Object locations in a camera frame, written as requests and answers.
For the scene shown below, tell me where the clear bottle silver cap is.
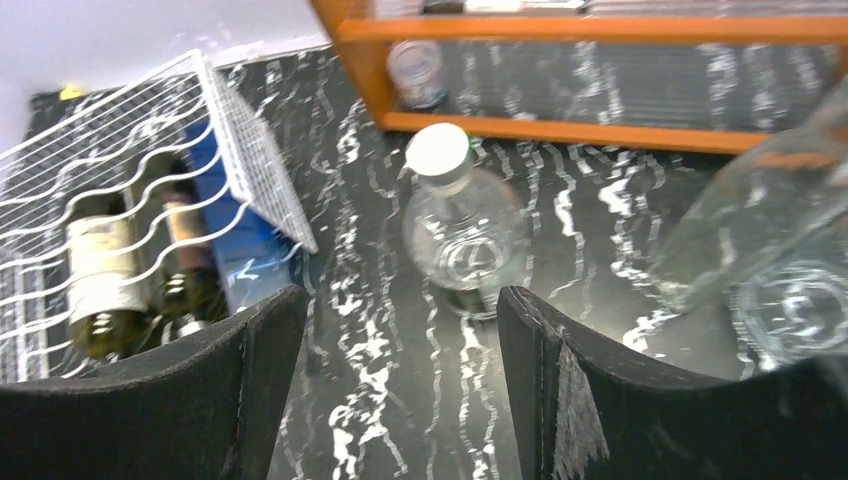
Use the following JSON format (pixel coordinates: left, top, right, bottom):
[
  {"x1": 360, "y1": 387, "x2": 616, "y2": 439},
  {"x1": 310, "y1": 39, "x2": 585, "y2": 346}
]
[{"x1": 728, "y1": 225, "x2": 847, "y2": 370}]

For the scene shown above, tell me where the orange wooden shelf rack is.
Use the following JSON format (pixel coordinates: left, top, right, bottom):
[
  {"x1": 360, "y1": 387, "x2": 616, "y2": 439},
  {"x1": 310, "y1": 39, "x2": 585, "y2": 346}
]
[{"x1": 312, "y1": 1, "x2": 847, "y2": 154}]

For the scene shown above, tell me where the brown wine bottle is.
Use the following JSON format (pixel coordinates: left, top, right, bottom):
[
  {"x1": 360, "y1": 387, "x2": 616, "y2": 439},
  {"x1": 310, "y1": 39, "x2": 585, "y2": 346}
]
[{"x1": 161, "y1": 179, "x2": 228, "y2": 337}]

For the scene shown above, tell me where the tall clear glass bottle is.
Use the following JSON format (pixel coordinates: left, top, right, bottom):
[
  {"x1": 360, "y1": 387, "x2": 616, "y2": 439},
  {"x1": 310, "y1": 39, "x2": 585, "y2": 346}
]
[{"x1": 649, "y1": 79, "x2": 848, "y2": 313}]

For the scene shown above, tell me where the round clear glass bottle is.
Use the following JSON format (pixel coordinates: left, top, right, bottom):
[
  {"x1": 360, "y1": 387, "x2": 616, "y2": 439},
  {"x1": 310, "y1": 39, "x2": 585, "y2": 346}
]
[{"x1": 403, "y1": 122, "x2": 530, "y2": 320}]

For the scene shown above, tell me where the white wire wine rack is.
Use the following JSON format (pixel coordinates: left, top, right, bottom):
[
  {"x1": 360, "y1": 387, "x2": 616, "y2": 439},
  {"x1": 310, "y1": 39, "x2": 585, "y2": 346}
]
[{"x1": 1, "y1": 50, "x2": 318, "y2": 385}]

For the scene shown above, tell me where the dark green bottle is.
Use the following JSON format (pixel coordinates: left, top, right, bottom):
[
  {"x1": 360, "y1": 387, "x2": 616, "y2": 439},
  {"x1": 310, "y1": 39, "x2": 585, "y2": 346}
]
[{"x1": 66, "y1": 193, "x2": 151, "y2": 360}]

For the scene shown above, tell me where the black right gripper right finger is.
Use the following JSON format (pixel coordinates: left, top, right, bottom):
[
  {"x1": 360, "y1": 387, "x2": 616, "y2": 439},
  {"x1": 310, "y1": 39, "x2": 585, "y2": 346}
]
[{"x1": 497, "y1": 286, "x2": 847, "y2": 479}]

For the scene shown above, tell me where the small clear plastic cup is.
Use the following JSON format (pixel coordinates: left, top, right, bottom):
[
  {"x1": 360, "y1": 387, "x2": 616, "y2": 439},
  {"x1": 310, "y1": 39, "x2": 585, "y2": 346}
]
[{"x1": 386, "y1": 40, "x2": 448, "y2": 110}]

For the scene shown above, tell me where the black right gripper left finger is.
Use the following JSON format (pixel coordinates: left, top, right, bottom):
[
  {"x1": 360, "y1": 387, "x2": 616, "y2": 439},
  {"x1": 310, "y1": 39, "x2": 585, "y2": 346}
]
[{"x1": 1, "y1": 286, "x2": 307, "y2": 479}]

